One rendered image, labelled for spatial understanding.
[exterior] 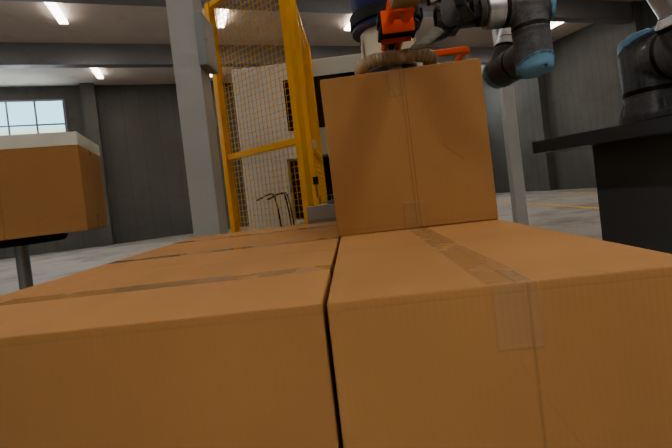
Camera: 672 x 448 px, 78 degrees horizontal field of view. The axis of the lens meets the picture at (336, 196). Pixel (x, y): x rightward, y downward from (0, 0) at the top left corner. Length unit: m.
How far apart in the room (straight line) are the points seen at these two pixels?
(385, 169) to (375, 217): 0.12
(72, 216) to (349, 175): 1.25
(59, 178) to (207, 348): 1.56
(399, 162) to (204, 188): 1.65
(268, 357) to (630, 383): 0.37
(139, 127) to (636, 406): 11.65
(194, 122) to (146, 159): 9.18
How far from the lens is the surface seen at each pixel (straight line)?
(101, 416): 0.56
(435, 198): 1.06
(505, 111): 4.88
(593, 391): 0.54
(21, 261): 2.21
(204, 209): 2.53
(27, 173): 2.01
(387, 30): 1.14
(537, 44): 1.19
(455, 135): 1.08
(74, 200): 1.96
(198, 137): 2.55
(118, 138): 11.86
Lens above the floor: 0.66
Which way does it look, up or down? 1 degrees down
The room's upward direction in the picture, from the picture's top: 7 degrees counter-clockwise
